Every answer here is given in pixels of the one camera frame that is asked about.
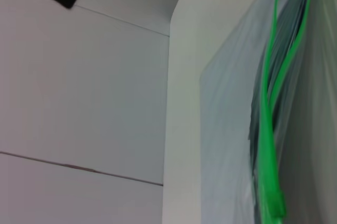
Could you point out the transparent document bag green zipper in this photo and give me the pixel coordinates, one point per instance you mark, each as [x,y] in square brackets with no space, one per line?
[229,129]

